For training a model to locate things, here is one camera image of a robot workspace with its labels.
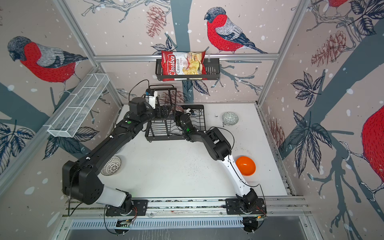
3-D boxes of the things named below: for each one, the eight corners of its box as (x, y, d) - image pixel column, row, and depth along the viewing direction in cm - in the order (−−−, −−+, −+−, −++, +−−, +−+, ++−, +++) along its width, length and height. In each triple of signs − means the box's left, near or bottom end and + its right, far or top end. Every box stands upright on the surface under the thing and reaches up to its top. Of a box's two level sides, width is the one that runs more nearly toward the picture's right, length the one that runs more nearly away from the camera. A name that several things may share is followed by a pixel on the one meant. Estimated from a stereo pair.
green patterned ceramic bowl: (222, 125, 109) (223, 121, 105) (221, 116, 115) (222, 111, 111) (237, 125, 109) (239, 121, 105) (235, 116, 115) (236, 111, 111)
